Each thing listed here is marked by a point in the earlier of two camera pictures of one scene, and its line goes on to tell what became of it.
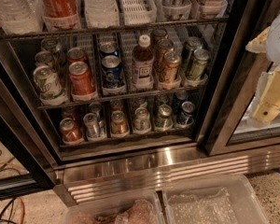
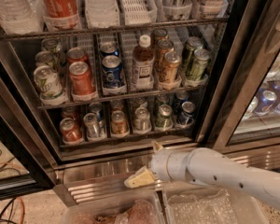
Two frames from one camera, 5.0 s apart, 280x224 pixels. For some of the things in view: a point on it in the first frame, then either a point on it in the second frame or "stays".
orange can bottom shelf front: (119, 126) stays
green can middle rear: (192, 44) stays
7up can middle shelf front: (49, 86) stays
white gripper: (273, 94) -> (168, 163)
